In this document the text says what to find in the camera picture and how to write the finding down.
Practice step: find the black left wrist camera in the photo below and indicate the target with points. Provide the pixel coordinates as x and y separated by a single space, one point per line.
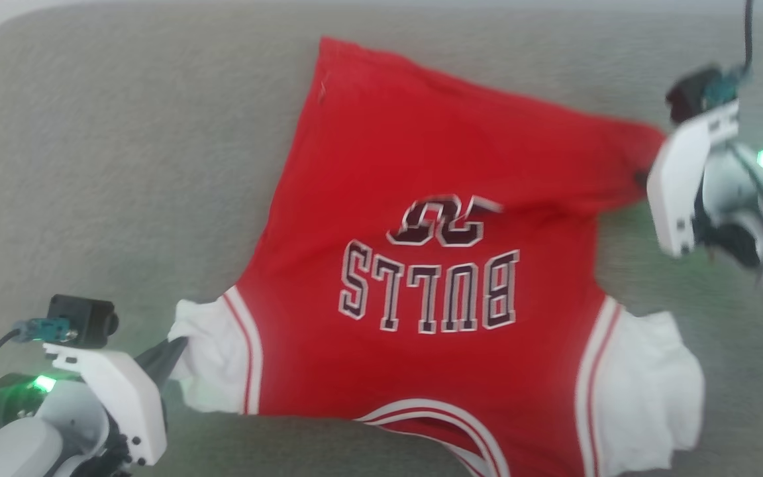
83 321

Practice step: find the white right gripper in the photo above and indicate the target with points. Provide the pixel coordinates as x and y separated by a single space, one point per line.
676 192

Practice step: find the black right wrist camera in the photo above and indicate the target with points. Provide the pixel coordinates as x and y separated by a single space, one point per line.
693 96

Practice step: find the red Bulls basketball jersey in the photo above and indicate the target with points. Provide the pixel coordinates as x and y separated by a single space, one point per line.
421 132

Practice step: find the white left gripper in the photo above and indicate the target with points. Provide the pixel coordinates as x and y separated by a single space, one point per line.
123 391

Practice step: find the grey fabric sofa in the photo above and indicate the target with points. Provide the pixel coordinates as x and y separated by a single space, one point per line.
123 165

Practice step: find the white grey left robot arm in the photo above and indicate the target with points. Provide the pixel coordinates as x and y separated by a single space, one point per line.
10 450

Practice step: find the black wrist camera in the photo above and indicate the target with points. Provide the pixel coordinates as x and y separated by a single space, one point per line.
693 96
83 321

